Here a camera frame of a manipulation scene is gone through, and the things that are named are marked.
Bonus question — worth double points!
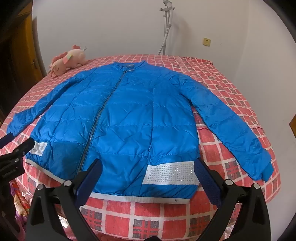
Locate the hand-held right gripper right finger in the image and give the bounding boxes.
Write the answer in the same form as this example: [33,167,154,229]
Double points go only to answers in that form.
[192,159,271,241]

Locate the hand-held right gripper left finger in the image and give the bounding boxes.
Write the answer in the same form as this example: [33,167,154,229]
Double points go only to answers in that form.
[26,159,109,241]

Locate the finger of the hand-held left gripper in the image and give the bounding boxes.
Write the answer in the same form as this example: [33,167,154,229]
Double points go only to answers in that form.
[0,133,14,150]
[0,138,36,164]

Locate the blue puffer jacket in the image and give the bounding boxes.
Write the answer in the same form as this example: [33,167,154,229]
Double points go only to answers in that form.
[7,61,273,205]

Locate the bed with red plaid sheet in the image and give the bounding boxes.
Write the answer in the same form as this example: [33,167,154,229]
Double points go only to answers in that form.
[0,54,281,239]

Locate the wooden door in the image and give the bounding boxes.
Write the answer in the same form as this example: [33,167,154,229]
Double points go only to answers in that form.
[0,11,45,98]

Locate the pink plush unicorn toy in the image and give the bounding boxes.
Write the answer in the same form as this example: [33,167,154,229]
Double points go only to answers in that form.
[48,44,88,78]

